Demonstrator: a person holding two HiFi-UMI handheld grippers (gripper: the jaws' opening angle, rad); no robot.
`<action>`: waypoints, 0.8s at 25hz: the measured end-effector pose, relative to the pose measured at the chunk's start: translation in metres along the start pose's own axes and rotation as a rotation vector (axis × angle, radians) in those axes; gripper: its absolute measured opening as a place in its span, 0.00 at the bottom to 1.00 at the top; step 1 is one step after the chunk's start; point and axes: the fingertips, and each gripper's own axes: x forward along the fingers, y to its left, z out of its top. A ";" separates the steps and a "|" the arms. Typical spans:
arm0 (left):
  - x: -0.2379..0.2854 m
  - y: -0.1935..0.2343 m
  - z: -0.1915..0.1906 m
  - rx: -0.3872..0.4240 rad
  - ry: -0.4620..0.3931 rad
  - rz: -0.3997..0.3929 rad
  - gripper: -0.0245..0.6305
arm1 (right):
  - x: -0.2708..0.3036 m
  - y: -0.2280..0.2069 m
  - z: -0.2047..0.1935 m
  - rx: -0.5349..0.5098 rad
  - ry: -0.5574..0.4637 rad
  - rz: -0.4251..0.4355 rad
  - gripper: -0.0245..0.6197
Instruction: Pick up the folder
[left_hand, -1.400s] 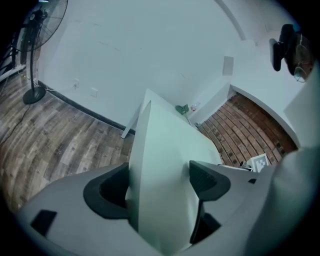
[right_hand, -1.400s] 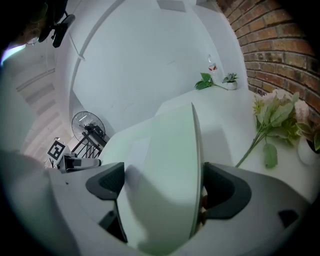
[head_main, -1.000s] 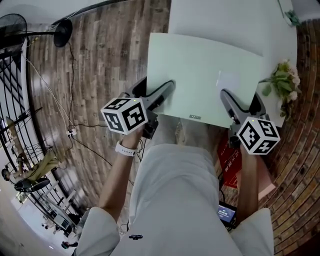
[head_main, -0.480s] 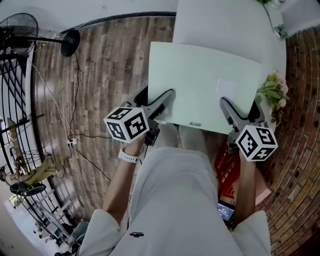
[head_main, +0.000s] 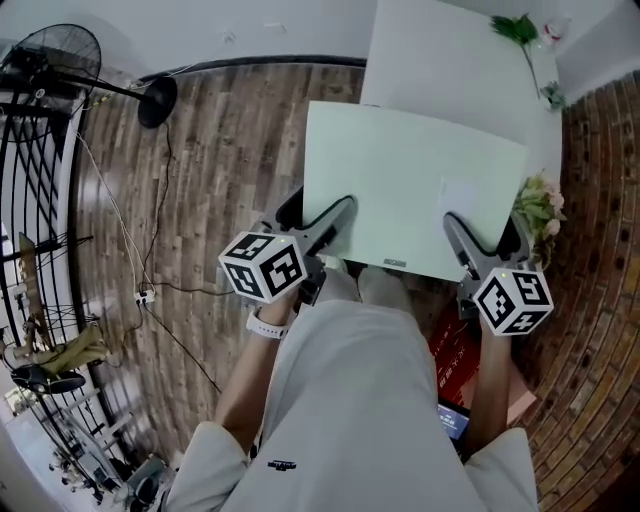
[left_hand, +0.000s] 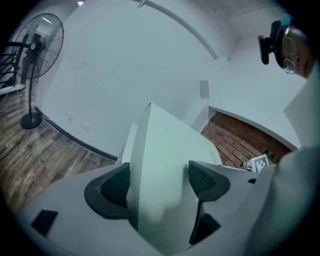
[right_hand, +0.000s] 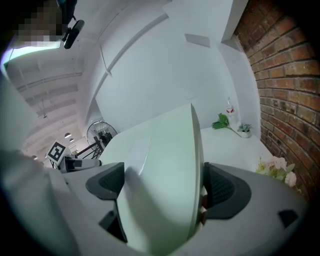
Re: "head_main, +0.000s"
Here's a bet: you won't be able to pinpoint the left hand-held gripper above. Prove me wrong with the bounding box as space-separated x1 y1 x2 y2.
218 185 358 308

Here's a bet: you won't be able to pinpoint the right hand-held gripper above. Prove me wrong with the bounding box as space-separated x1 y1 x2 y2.
442 211 555 338

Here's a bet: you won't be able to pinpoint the pale green folder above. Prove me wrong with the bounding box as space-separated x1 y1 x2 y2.
301 99 530 284

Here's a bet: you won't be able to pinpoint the person's left forearm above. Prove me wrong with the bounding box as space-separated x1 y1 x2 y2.
213 298 297 454

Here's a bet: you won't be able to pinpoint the person's right forearm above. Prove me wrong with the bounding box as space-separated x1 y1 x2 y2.
466 323 517 464

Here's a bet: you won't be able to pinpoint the pink and green flower bouquet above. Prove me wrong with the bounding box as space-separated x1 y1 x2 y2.
510 171 569 269

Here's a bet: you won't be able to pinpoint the person's beige trousers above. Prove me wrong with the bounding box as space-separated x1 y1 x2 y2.
322 258 414 314

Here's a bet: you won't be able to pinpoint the red cardboard box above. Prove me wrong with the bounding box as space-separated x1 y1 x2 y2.
428 307 482 407

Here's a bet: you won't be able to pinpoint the white wristwatch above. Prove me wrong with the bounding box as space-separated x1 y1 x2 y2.
245 306 292 341

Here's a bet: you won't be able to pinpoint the small pale artificial flower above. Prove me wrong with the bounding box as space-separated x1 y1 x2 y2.
541 81 568 112

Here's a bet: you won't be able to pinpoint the dark tablet screen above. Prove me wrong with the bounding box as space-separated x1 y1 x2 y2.
435 401 472 442

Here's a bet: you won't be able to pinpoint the person's white shirt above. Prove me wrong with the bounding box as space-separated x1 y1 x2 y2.
163 298 542 512

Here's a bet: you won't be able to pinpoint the green artificial leaf stem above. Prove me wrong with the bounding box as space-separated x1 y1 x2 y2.
489 13 545 100

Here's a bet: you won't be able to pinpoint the olive green cloth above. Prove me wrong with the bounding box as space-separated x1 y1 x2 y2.
40 323 110 377

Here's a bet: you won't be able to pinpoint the black metal railing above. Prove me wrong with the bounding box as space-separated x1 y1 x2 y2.
0 102 131 504

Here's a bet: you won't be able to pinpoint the black standing fan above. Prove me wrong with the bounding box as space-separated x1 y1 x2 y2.
0 22 179 130

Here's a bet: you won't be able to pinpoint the black power cable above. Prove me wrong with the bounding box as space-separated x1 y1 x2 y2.
134 122 224 395

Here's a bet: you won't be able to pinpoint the white cable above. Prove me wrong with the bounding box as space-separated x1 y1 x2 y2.
74 132 151 296

